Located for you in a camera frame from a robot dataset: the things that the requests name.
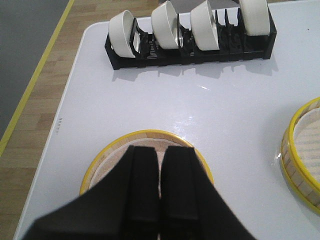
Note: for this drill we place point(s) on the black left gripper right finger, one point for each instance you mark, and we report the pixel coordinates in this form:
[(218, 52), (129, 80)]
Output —
[(191, 207)]

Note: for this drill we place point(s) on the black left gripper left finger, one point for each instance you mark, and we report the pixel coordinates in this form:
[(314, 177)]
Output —
[(124, 205)]

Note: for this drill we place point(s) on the bamboo steamer tray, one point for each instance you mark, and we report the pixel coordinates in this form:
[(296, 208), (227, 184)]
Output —
[(147, 133), (294, 171)]

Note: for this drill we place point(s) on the white steamer liner cloth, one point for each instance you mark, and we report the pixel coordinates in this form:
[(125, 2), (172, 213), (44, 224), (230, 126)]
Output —
[(306, 137)]

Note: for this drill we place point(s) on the black dish rack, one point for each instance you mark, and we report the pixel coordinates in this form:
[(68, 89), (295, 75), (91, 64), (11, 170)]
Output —
[(234, 45)]

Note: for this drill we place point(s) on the white bowl far left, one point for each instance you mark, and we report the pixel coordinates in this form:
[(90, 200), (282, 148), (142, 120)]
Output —
[(119, 31)]

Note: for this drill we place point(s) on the white bowl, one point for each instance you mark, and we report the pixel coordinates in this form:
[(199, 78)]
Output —
[(119, 31), (204, 28), (164, 22), (255, 14)]

